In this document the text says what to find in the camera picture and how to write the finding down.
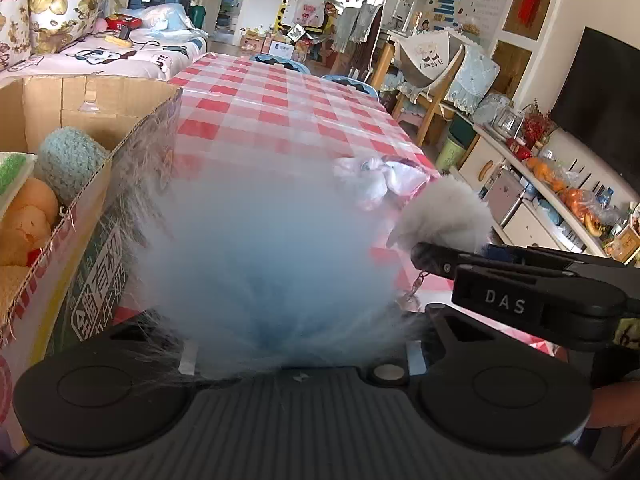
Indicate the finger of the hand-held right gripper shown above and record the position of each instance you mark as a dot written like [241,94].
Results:
[575,262]
[500,295]

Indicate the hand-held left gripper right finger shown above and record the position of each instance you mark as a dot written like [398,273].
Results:
[416,360]

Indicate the floral sofa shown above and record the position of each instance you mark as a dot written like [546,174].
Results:
[60,25]

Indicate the blue chair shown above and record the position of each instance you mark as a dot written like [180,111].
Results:
[280,62]
[350,85]

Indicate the pink printed sofa cover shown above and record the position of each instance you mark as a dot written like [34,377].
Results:
[100,57]

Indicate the green white sponge cloth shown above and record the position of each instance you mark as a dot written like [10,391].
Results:
[12,172]

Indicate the red toy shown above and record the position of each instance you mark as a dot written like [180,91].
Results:
[122,22]

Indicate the yellow plush toy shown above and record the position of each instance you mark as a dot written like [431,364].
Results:
[27,217]

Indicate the wooden chair with cover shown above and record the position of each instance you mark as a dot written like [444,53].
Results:
[470,80]

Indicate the yellow flat item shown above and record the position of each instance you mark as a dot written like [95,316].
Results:
[117,41]

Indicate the cardboard box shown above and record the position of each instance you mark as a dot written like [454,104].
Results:
[100,270]

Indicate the red white checkered tablecloth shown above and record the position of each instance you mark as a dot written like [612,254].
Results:
[280,110]

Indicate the red flower bouquet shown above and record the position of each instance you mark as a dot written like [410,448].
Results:
[537,122]

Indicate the pile of oranges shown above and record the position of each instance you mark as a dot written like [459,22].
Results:
[545,172]

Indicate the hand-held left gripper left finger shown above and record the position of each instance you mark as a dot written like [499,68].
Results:
[186,361]

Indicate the pile of blue bedding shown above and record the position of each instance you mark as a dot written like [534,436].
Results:
[160,10]

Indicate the teal knitted hat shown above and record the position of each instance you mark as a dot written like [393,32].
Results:
[70,162]

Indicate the person's right forearm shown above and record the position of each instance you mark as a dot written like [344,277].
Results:
[617,407]

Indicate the blue fluffy pom-pom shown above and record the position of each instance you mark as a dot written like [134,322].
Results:
[265,260]

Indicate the floral sofa cushion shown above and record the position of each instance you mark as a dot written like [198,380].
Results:
[12,25]
[62,12]

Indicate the wooden dining table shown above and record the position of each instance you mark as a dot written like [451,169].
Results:
[385,60]

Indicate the cartons on floor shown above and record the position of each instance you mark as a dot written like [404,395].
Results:
[272,45]

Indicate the green waste bin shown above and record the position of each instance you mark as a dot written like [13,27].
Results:
[451,154]

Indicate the hanging clothes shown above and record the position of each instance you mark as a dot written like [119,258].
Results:
[355,27]

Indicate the white fluffy pom-pom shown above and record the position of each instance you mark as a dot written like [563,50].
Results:
[445,210]

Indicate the white television cabinet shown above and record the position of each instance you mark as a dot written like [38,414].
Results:
[505,195]

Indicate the black television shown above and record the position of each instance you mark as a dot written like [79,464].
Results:
[600,90]

